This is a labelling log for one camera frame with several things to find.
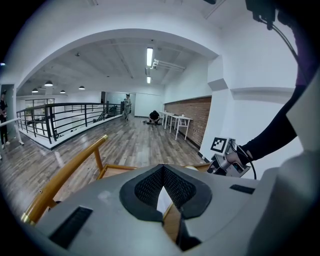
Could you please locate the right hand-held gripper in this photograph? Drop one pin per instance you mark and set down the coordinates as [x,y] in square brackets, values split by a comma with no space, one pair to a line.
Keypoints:
[220,147]

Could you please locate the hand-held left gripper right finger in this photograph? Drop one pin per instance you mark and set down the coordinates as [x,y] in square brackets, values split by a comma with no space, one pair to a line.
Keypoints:
[220,212]

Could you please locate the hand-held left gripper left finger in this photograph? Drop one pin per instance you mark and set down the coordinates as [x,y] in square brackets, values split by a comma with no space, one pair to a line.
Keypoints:
[100,225]

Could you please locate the person's right forearm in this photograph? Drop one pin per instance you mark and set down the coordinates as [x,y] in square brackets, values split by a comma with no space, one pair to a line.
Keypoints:
[272,130]

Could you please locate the person's right hand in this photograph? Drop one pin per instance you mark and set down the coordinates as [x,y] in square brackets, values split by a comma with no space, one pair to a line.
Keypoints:
[232,157]

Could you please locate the white table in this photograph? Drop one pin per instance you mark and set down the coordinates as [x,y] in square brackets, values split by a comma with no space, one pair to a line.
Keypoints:
[162,112]
[168,115]
[181,119]

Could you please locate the yellow wooden chair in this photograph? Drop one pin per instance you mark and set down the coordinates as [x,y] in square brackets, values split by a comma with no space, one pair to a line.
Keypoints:
[70,167]

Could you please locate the white ceiling pipes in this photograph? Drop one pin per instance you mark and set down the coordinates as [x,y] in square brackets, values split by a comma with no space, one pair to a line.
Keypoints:
[167,65]

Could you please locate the short ceiling tube light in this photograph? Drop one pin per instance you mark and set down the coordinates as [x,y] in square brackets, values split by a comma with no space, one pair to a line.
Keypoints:
[148,79]

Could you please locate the long ceiling tube light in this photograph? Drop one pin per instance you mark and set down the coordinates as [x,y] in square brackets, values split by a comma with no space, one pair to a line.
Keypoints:
[149,56]

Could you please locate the black metal railing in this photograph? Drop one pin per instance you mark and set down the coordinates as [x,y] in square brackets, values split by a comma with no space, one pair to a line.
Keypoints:
[52,117]

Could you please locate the white handrail stand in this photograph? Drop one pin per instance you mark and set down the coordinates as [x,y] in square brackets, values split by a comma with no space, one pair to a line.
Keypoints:
[15,125]

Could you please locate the black pendant lamp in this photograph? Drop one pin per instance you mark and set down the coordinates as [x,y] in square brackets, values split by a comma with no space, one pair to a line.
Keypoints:
[62,91]
[81,87]
[35,90]
[48,83]

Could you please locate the black head-mounted camera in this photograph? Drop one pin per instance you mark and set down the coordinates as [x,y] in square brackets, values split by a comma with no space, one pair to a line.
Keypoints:
[261,10]

